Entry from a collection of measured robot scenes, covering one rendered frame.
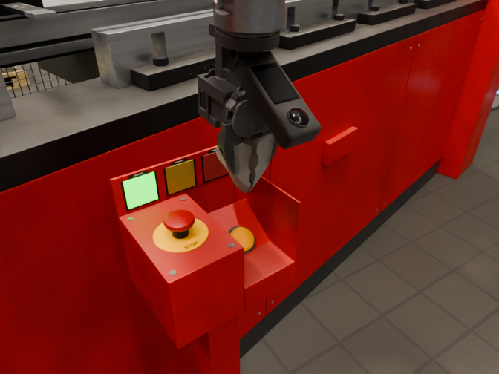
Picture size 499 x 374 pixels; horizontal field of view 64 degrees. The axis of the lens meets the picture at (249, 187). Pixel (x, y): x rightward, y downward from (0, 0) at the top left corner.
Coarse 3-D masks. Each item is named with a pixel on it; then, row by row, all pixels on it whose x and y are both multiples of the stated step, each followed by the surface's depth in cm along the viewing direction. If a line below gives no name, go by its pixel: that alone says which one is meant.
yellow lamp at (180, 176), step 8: (192, 160) 59; (168, 168) 57; (176, 168) 58; (184, 168) 59; (192, 168) 60; (168, 176) 58; (176, 176) 58; (184, 176) 59; (192, 176) 60; (168, 184) 58; (176, 184) 59; (184, 184) 60; (192, 184) 61
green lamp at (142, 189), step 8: (144, 176) 55; (152, 176) 56; (128, 184) 54; (136, 184) 55; (144, 184) 56; (152, 184) 57; (128, 192) 55; (136, 192) 56; (144, 192) 56; (152, 192) 57; (128, 200) 56; (136, 200) 56; (144, 200) 57; (152, 200) 58; (128, 208) 56
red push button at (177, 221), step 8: (168, 216) 51; (176, 216) 51; (184, 216) 51; (192, 216) 52; (168, 224) 50; (176, 224) 50; (184, 224) 50; (192, 224) 51; (176, 232) 51; (184, 232) 52
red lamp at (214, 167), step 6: (204, 156) 60; (210, 156) 61; (216, 156) 61; (204, 162) 60; (210, 162) 61; (216, 162) 62; (204, 168) 61; (210, 168) 62; (216, 168) 62; (222, 168) 63; (204, 174) 62; (210, 174) 62; (216, 174) 63; (222, 174) 64
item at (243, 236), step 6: (240, 228) 61; (246, 228) 62; (234, 234) 60; (240, 234) 61; (246, 234) 61; (252, 234) 62; (240, 240) 60; (246, 240) 60; (252, 240) 61; (246, 246) 60
